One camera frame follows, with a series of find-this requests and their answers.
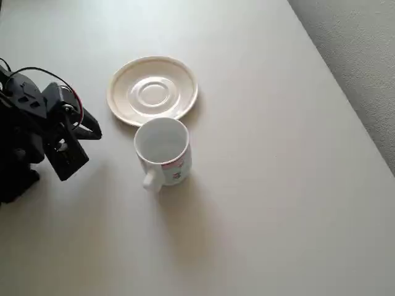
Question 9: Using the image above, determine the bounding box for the white ceramic mug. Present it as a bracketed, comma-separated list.
[133, 117, 193, 194]

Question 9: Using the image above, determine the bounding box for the cream ceramic saucer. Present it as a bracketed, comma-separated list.
[106, 55, 199, 128]

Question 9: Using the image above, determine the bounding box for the red and black wire bundle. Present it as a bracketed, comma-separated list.
[5, 67, 86, 132]

